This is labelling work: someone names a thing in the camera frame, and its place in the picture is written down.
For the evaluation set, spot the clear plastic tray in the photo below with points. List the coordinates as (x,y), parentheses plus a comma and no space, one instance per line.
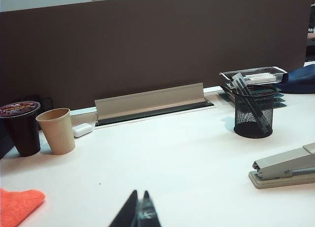
(253,73)

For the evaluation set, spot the orange cloth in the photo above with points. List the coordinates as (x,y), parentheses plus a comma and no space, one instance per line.
(18,204)

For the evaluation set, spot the small white case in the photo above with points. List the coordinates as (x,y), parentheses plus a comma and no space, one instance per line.
(82,129)

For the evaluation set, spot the black cup with purple lid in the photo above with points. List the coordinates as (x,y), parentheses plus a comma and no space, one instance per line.
(23,131)

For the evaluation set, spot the black mesh pen holder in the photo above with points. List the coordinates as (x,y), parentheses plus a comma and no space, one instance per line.
(254,113)

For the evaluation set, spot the tan paper cup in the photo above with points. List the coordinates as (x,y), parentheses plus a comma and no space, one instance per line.
(57,132)

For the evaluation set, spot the white marker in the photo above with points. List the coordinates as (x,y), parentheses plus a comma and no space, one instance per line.
(258,77)

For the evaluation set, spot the navy blue slipper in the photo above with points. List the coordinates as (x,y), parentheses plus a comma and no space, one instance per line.
(300,85)
(305,70)

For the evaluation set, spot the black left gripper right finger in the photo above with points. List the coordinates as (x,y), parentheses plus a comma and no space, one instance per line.
(150,212)

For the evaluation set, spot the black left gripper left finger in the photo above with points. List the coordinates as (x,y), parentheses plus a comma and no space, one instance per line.
(129,209)

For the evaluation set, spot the brown desk partition panel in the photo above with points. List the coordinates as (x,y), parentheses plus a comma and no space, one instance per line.
(147,47)

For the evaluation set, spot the beige grey stapler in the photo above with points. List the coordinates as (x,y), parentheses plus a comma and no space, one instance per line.
(283,166)

